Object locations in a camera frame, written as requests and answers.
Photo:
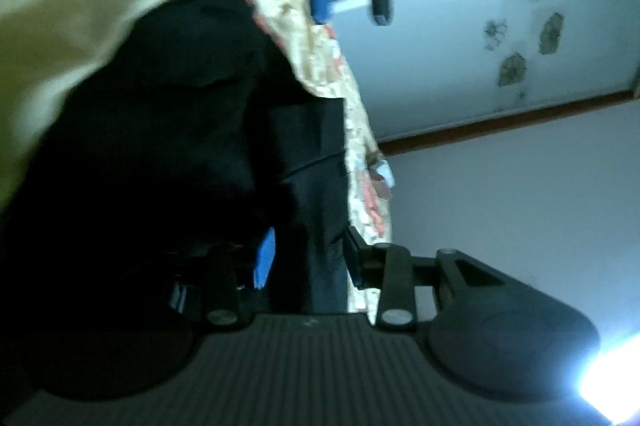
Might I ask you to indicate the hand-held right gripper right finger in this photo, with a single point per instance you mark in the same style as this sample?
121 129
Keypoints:
356 258

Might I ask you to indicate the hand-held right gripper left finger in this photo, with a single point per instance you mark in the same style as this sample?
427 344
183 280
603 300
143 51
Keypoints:
264 262

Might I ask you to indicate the black pants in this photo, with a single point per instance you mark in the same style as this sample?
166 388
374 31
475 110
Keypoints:
165 131

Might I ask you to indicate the white flowered wardrobe door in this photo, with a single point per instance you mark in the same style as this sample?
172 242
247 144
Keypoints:
450 46

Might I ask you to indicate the cream floral printed blanket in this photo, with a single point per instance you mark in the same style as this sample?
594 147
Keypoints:
330 71

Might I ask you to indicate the pale yellow cloth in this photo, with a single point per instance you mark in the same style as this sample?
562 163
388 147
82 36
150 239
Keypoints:
55 21

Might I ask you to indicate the brown wooden wardrobe rail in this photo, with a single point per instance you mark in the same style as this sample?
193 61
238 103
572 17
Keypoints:
500 119

